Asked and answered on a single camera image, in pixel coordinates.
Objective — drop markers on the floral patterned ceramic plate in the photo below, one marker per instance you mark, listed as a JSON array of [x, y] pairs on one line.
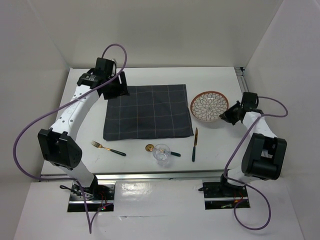
[[207, 106]]

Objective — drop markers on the aluminium rail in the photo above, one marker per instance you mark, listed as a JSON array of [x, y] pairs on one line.
[[257, 162], [163, 175]]

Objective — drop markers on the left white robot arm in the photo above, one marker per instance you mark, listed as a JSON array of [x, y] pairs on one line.
[[58, 143]]

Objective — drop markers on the aluminium front rail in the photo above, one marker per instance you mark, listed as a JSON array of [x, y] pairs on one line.
[[163, 175]]

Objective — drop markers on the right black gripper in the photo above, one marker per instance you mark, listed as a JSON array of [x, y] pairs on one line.
[[226, 115]]

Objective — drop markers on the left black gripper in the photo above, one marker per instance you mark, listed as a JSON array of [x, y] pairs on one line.
[[120, 90]]

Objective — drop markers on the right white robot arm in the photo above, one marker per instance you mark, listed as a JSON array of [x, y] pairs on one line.
[[235, 176]]

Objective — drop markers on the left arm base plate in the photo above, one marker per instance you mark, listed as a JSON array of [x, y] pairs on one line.
[[102, 201]]

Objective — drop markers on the gold knife green handle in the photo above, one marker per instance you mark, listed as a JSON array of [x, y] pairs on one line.
[[193, 158]]

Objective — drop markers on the clear drinking glass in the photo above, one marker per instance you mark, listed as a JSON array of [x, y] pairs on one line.
[[162, 154]]

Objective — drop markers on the gold spoon green handle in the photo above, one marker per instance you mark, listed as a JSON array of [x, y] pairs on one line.
[[150, 148]]

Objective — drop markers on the dark grey checked napkin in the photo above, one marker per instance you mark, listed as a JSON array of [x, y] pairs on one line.
[[149, 112]]

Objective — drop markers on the gold fork green handle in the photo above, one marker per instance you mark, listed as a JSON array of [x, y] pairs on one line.
[[100, 146]]

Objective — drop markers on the aluminium right side rail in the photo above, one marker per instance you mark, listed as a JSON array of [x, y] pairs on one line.
[[257, 162]]

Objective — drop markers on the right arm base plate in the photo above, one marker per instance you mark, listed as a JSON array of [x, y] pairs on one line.
[[220, 195]]

